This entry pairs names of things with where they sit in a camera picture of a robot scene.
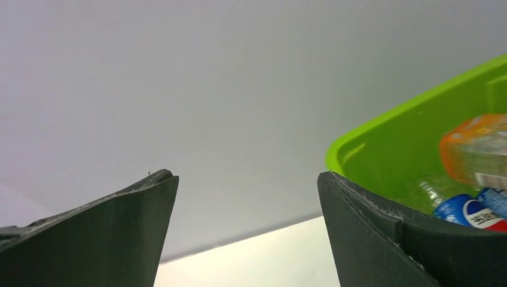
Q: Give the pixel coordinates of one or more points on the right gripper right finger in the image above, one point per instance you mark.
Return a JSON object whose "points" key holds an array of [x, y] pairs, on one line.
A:
{"points": [[378, 242]]}

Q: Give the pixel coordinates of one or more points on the pepsi bottle blue cap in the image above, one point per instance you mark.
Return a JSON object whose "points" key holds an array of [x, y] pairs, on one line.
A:
{"points": [[448, 200]]}

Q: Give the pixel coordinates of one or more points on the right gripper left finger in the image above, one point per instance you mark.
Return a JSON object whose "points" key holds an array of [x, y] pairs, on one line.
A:
{"points": [[116, 240]]}

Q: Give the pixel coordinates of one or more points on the large orange tea bottle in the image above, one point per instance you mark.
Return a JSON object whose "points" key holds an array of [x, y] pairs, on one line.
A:
{"points": [[475, 151]]}

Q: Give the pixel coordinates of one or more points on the green plastic bin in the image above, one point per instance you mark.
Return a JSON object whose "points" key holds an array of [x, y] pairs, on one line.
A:
{"points": [[392, 153]]}

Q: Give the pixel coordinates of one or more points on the blue label crushed bottle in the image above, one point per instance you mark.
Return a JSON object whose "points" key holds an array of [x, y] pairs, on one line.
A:
{"points": [[495, 200]]}

